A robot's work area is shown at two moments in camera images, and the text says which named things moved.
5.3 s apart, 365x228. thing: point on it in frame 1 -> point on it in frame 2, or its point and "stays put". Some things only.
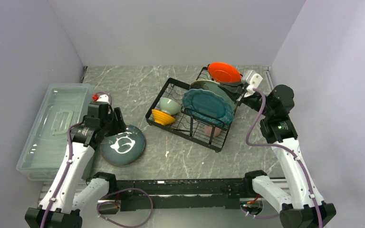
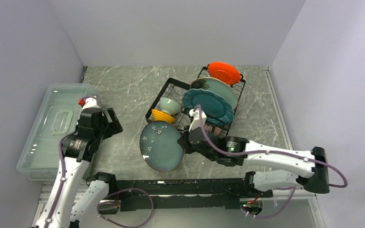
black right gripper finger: [234, 91] -> [183, 141]
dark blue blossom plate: [123, 148] -> [159, 149]
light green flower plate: [214, 86] stays put
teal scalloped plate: [206, 106] stays put
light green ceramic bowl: [169, 106] stays put
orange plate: [224, 72] stays put
